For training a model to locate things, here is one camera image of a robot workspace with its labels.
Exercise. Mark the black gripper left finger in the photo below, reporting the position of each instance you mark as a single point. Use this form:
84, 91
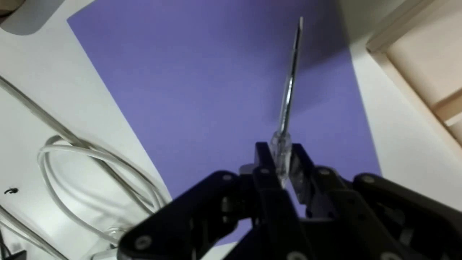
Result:
231, 217

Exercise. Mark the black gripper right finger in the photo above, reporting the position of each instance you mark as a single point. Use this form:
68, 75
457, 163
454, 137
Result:
376, 217

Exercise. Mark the light wooden divided tray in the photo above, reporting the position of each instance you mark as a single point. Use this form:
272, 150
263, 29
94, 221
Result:
428, 62

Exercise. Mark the purple paper sheet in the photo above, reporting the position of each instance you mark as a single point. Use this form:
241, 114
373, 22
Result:
202, 96

